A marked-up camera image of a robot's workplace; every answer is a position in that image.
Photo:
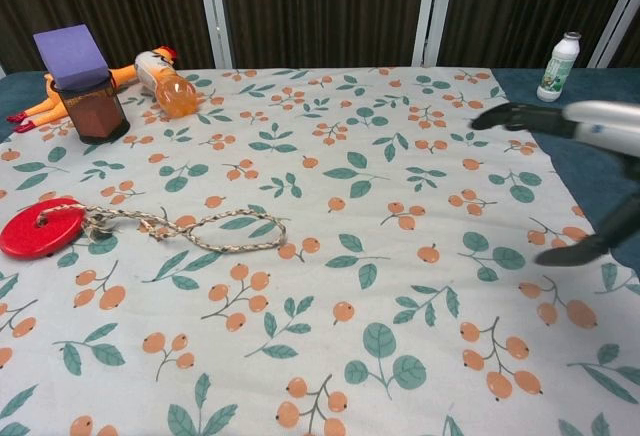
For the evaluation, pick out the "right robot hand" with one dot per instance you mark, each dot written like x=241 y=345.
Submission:
x=600 y=123

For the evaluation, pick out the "red disc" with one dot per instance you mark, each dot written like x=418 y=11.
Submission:
x=45 y=233

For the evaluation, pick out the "small white bottle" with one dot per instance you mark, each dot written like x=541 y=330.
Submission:
x=556 y=71

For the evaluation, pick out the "floral fruit print tablecloth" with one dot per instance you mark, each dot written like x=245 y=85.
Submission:
x=320 y=306

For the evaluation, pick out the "orange drink bottle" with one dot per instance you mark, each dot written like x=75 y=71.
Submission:
x=172 y=93

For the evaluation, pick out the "dark brown cup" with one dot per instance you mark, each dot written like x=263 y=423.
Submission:
x=95 y=116

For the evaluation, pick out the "purple foam block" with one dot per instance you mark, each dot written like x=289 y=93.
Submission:
x=70 y=56

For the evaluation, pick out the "yellow rubber chicken toy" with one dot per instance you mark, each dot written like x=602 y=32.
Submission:
x=47 y=103

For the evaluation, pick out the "grey partition frame post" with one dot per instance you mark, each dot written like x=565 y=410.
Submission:
x=431 y=11
x=617 y=26
x=215 y=11

